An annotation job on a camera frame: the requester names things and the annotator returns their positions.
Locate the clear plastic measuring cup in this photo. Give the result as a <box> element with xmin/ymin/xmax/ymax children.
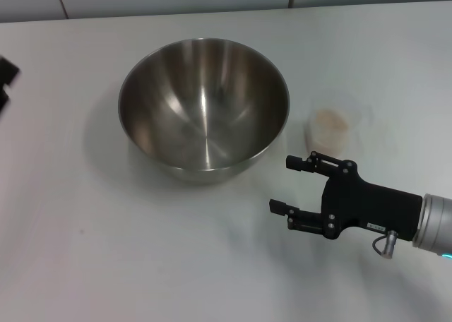
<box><xmin>303</xmin><ymin>88</ymin><xmax>374</xmax><ymax>157</ymax></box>

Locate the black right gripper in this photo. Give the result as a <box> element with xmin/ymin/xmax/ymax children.
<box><xmin>268</xmin><ymin>150</ymin><xmax>424</xmax><ymax>244</ymax></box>

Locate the right arm connector cable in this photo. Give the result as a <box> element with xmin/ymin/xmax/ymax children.
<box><xmin>372</xmin><ymin>230</ymin><xmax>399</xmax><ymax>258</ymax></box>

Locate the stainless steel mixing bowl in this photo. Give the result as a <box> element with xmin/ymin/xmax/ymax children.
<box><xmin>117</xmin><ymin>37</ymin><xmax>291</xmax><ymax>186</ymax></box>

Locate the white uncooked rice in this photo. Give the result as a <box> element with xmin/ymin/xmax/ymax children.
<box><xmin>309</xmin><ymin>108</ymin><xmax>350</xmax><ymax>150</ymax></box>

